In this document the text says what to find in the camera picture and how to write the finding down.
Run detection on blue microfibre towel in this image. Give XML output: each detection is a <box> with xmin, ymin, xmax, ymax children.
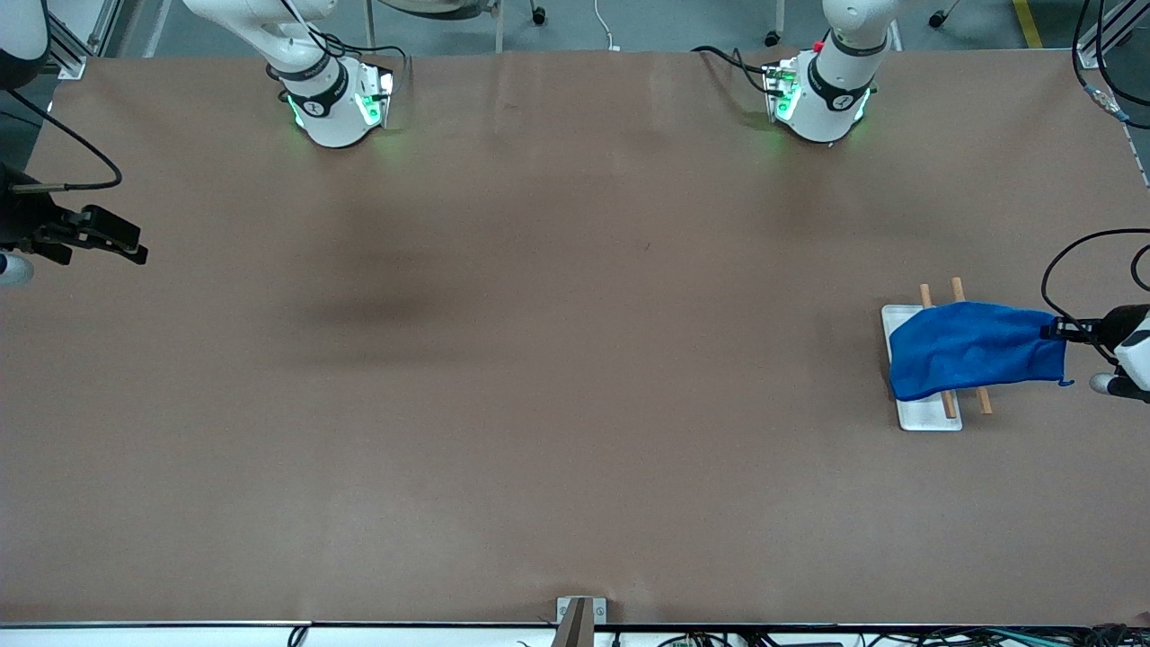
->
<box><xmin>888</xmin><ymin>301</ymin><xmax>1075</xmax><ymax>403</ymax></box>

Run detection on white towel rack wooden bars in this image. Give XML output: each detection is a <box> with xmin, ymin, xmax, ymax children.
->
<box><xmin>880</xmin><ymin>277</ymin><xmax>994</xmax><ymax>432</ymax></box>

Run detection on grey chair base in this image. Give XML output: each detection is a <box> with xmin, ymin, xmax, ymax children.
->
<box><xmin>373</xmin><ymin>0</ymin><xmax>504</xmax><ymax>20</ymax></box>

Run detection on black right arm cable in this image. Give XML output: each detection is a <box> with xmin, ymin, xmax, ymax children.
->
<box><xmin>0</xmin><ymin>88</ymin><xmax>123</xmax><ymax>195</ymax></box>

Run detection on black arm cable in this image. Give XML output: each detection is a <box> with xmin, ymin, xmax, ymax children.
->
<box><xmin>0</xmin><ymin>88</ymin><xmax>123</xmax><ymax>195</ymax></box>
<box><xmin>1040</xmin><ymin>228</ymin><xmax>1150</xmax><ymax>366</ymax></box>

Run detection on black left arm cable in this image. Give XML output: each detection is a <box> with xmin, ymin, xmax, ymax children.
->
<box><xmin>1040</xmin><ymin>228</ymin><xmax>1150</xmax><ymax>366</ymax></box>

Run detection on aluminium frame post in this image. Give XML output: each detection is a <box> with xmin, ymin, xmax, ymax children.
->
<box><xmin>1078</xmin><ymin>0</ymin><xmax>1150</xmax><ymax>66</ymax></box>
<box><xmin>43</xmin><ymin>0</ymin><xmax>122</xmax><ymax>80</ymax></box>

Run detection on black cable with metal connector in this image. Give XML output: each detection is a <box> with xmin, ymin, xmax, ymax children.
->
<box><xmin>1073</xmin><ymin>0</ymin><xmax>1150</xmax><ymax>129</ymax></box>

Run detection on tangled cable bundle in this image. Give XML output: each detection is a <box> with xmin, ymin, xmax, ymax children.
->
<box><xmin>656</xmin><ymin>625</ymin><xmax>1150</xmax><ymax>647</ymax></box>

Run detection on black base power cable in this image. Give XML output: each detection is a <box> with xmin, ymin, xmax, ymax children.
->
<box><xmin>692</xmin><ymin>45</ymin><xmax>775</xmax><ymax>95</ymax></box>

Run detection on white floor cable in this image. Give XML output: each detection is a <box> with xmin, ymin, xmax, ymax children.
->
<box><xmin>593</xmin><ymin>0</ymin><xmax>623</xmax><ymax>52</ymax></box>

